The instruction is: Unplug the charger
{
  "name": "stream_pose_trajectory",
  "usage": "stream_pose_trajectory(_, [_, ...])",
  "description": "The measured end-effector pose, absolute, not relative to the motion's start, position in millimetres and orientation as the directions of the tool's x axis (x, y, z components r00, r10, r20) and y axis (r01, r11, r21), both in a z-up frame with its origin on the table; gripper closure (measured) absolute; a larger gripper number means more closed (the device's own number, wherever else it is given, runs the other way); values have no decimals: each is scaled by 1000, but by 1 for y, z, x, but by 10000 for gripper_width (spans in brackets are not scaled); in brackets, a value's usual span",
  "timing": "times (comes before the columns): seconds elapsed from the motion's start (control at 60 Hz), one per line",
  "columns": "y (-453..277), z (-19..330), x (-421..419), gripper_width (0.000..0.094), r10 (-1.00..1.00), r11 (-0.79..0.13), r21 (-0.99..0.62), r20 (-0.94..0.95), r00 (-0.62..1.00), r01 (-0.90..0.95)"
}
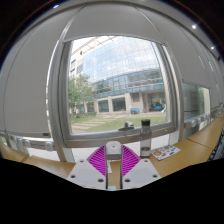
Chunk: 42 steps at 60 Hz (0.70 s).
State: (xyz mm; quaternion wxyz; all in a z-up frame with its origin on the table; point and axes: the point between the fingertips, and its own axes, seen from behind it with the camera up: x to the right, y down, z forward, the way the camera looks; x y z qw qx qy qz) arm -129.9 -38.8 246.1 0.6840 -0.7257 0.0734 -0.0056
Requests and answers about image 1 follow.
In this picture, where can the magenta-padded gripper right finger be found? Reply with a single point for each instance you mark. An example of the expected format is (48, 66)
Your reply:
(141, 173)

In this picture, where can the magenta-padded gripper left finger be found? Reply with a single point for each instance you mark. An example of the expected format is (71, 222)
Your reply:
(85, 173)

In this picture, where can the small white charger block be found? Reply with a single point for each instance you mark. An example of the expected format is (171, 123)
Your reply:
(114, 148)

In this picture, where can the sticker sheet with red stickers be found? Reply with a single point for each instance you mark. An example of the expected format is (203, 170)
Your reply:
(165, 152)

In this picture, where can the clear bottle with black cap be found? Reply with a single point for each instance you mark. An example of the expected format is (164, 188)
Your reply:
(145, 140)

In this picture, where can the grey-framed window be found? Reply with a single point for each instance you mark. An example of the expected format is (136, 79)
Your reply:
(63, 100)

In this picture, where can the white roller blind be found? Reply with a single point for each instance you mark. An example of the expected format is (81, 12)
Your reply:
(113, 23)
(30, 83)
(186, 56)

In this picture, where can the ceiling lights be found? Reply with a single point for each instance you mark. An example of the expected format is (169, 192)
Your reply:
(194, 26)

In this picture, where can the white wall socket rail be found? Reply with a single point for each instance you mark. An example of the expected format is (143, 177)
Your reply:
(196, 120)
(30, 141)

